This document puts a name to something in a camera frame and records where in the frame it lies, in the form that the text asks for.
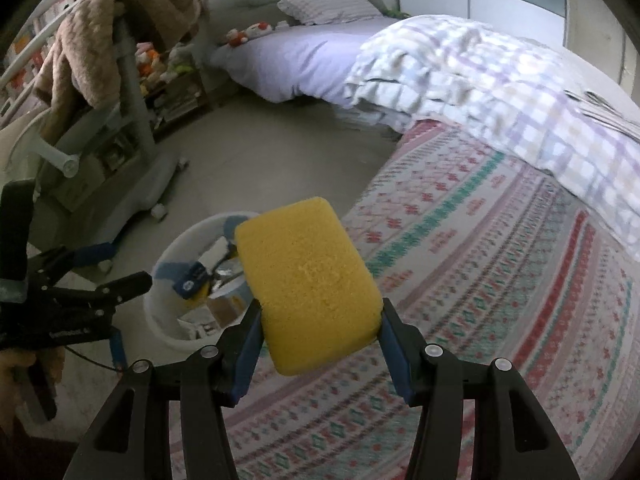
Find yellow sponge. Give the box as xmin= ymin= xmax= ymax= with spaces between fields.
xmin=233 ymin=196 xmax=384 ymax=377

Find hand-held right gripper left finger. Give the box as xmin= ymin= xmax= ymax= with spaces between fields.
xmin=62 ymin=299 xmax=264 ymax=480

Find brown cardboard piece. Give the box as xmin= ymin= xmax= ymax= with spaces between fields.
xmin=206 ymin=291 xmax=249 ymax=327

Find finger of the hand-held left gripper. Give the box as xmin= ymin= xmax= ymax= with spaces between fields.
xmin=34 ymin=241 xmax=118 ymax=274
xmin=94 ymin=270 xmax=154 ymax=307

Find brown fleece blanket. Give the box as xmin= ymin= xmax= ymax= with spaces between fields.
xmin=31 ymin=0 xmax=202 ymax=142

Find person's left hand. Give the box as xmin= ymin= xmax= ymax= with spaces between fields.
xmin=0 ymin=347 xmax=67 ymax=432

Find small blue floor object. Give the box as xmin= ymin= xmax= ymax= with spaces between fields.
xmin=110 ymin=327 xmax=127 ymax=367

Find white plastic bin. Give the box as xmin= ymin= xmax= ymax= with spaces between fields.
xmin=143 ymin=211 xmax=262 ymax=354

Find red and white plush toy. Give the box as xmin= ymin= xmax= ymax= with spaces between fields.
xmin=225 ymin=21 xmax=274 ymax=49

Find pile of plush toys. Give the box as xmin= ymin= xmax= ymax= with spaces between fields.
xmin=134 ymin=41 xmax=195 ymax=95

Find grey bed with lavender sheet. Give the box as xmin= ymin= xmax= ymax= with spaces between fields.
xmin=197 ymin=0 xmax=408 ymax=108

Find low bedside shelf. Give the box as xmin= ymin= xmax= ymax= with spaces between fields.
xmin=144 ymin=69 xmax=212 ymax=137

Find plaid pastel quilt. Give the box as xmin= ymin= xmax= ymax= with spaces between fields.
xmin=344 ymin=15 xmax=640 ymax=247

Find white bookshelf with books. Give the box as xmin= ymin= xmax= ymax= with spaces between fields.
xmin=0 ymin=0 xmax=83 ymax=128

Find patterned red and green blanket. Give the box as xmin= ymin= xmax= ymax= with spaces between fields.
xmin=169 ymin=119 xmax=640 ymax=480

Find striped frilled pillow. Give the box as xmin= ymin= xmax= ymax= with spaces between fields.
xmin=276 ymin=0 xmax=389 ymax=27

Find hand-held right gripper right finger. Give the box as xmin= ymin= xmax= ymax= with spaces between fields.
xmin=378 ymin=297 xmax=582 ymax=480

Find grey adjustable chair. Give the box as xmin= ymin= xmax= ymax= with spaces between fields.
xmin=0 ymin=19 xmax=192 ymax=243

